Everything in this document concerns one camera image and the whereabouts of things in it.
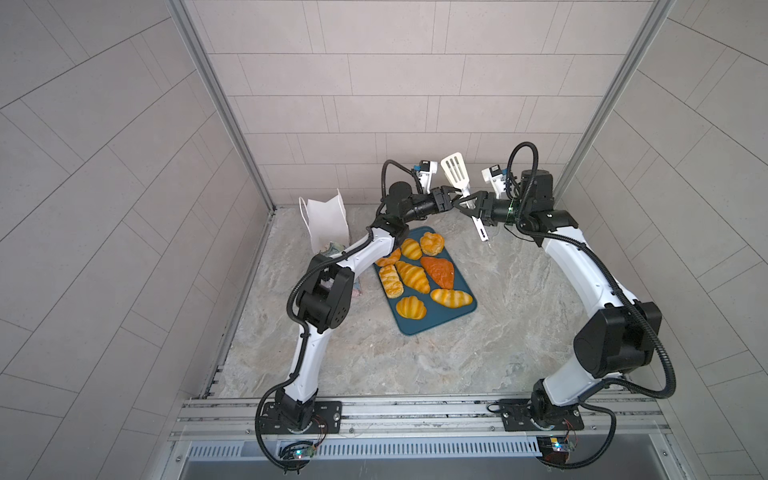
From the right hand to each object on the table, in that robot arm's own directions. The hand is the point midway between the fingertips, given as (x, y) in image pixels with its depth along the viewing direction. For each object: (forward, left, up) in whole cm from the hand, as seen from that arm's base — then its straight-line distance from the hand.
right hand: (458, 208), depth 74 cm
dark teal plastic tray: (-14, +6, -30) cm, 33 cm away
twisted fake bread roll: (-10, +1, -28) cm, 30 cm away
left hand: (+4, -4, +2) cm, 6 cm away
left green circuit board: (-45, +39, -28) cm, 65 cm away
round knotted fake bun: (+9, +4, -26) cm, 27 cm away
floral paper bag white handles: (+9, +36, -11) cm, 39 cm away
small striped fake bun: (+8, +11, -26) cm, 30 cm away
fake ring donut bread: (+5, +19, -27) cm, 33 cm away
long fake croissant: (-3, +11, -26) cm, 29 cm away
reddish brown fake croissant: (-1, +2, -27) cm, 27 cm away
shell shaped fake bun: (-13, +13, -26) cm, 32 cm away
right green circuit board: (-46, -19, -33) cm, 60 cm away
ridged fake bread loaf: (-5, +18, -26) cm, 32 cm away
